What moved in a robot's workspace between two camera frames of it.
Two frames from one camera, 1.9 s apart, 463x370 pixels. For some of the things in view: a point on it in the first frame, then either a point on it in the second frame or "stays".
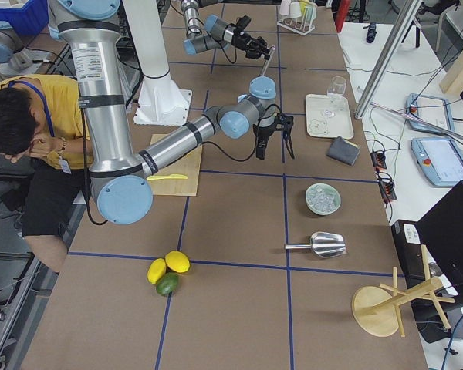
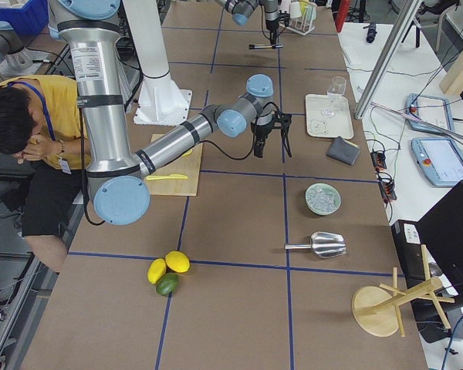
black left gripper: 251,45 → 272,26
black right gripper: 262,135 stays
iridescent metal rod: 425,122 stays
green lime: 167,284 stays
